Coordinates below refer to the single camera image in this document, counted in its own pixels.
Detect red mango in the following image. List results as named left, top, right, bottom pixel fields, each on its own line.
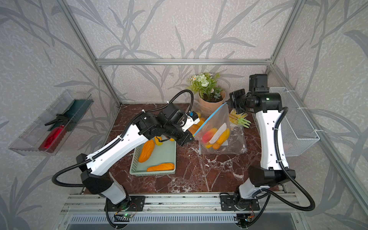
left=202, top=128, right=218, bottom=144

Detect clear zip-top bag blue zipper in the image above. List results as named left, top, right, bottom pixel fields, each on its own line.
left=194, top=103, right=231, bottom=154

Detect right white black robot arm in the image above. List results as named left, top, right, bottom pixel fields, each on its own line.
left=229, top=87, right=315, bottom=211

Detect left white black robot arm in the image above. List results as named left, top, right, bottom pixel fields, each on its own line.
left=52, top=111, right=199, bottom=205

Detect yellow orange mango small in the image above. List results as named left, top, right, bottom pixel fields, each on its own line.
left=154, top=137, right=163, bottom=146

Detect large orange mango left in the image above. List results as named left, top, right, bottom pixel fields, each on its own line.
left=138, top=140, right=155, bottom=163

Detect long orange mango front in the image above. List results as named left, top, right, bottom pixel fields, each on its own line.
left=147, top=163, right=175, bottom=172

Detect stack of clear zip bags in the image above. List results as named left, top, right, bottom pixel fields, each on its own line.
left=199, top=126, right=248, bottom=155

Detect green perforated plastic basket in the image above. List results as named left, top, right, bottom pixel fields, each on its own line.
left=129, top=140, right=176, bottom=176

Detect yellow green garden gloves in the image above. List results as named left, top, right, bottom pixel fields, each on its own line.
left=229, top=109, right=251, bottom=128

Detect potted artificial plant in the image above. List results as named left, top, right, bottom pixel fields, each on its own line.
left=187, top=72, right=226, bottom=115

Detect dark green cloth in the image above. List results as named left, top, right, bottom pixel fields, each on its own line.
left=48, top=99, right=94, bottom=132

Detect black pruning shears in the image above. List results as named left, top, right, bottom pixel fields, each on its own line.
left=45, top=114, right=70, bottom=126

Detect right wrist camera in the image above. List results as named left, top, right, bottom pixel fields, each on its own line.
left=249, top=74, right=269, bottom=94

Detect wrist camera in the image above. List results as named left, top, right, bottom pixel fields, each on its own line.
left=159, top=103, right=200, bottom=133
left=249, top=74, right=269, bottom=94

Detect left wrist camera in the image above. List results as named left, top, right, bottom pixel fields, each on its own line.
left=159, top=103, right=200, bottom=133

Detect white wire mesh basket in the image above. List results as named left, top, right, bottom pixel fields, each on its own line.
left=270, top=87, right=320, bottom=157

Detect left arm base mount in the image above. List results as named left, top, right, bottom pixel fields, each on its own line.
left=104, top=195, right=146, bottom=212

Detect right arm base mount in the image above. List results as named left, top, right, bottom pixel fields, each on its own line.
left=219, top=193, right=260, bottom=211

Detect red handled brush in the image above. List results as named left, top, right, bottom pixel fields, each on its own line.
left=38, top=125, right=67, bottom=153

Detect clear plastic wall tray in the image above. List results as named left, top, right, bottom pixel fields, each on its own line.
left=9, top=90, right=94, bottom=156

